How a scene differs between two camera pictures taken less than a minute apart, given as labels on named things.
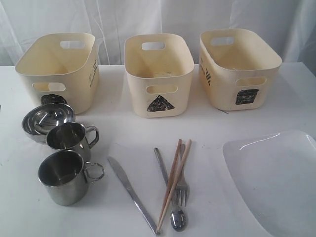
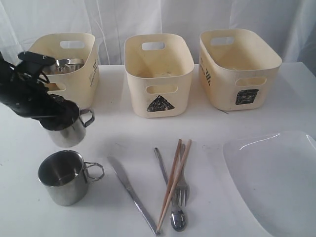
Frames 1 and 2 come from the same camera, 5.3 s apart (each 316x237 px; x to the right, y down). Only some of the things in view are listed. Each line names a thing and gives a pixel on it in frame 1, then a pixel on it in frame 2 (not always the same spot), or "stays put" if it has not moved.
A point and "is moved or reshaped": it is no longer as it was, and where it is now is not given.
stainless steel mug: x=74 y=136 is moved or reshaped
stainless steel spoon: x=178 y=218 stays put
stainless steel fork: x=181 y=193 stays put
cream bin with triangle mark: x=157 y=66 stays put
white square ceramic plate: x=275 y=175 stays put
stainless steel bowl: x=39 y=121 → x=64 y=65
